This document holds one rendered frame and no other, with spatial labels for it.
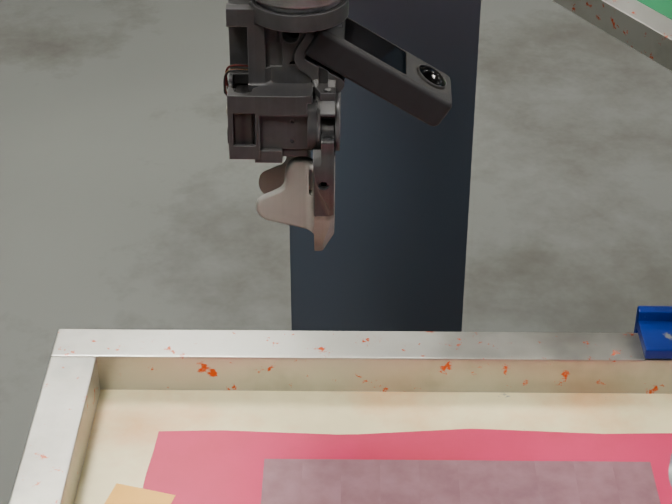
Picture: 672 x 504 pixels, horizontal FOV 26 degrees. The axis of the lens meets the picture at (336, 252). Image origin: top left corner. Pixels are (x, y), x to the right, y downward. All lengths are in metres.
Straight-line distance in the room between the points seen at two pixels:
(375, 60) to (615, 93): 2.79
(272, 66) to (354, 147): 0.38
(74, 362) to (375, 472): 0.26
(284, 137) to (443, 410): 0.28
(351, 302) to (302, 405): 0.34
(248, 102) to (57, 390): 0.29
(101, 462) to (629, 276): 2.06
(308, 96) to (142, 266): 2.07
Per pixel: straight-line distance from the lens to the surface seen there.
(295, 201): 1.10
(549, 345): 1.21
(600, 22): 1.85
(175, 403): 1.20
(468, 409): 1.20
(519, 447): 1.16
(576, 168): 3.46
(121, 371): 1.21
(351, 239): 1.47
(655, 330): 1.23
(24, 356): 2.87
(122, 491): 1.13
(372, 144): 1.42
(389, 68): 1.05
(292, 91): 1.05
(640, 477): 1.15
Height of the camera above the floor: 1.72
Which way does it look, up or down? 33 degrees down
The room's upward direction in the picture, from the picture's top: straight up
